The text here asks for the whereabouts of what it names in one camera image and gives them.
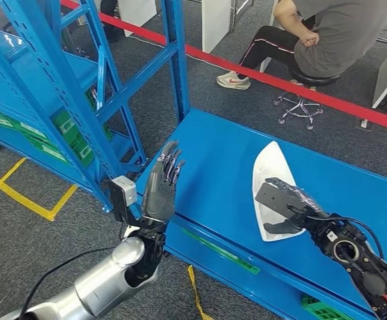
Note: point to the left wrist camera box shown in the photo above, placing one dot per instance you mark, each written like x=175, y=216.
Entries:
x=123, y=190

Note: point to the person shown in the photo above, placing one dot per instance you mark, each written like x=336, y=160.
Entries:
x=108, y=13
x=340, y=35

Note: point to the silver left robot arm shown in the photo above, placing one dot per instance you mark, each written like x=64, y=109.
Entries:
x=103, y=282

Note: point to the blue metal shelf rack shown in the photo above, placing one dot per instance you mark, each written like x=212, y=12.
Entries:
x=50, y=88
x=220, y=176

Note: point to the black stool chrome base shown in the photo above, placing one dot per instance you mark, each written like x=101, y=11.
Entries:
x=313, y=80

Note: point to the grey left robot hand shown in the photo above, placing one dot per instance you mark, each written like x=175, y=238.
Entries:
x=158, y=198

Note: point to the white curved plastic part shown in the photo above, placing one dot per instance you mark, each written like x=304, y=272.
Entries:
x=270, y=163

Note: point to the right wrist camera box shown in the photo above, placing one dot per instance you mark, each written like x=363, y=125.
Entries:
x=273, y=201

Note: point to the red barrier tape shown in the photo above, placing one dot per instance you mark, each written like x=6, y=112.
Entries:
x=280, y=84

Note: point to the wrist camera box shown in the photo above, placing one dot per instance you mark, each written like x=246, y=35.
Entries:
x=273, y=201
x=123, y=190

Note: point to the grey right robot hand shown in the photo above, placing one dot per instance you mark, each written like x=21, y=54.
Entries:
x=300, y=196

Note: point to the white power adapter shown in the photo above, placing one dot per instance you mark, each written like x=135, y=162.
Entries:
x=364, y=124

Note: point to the white desk panel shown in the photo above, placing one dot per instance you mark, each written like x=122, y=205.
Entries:
x=137, y=13
x=215, y=22

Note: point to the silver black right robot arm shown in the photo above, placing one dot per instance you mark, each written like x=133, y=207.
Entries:
x=363, y=265

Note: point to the yellow floor tape outline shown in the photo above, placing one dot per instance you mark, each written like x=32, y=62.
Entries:
x=196, y=291
x=23, y=201

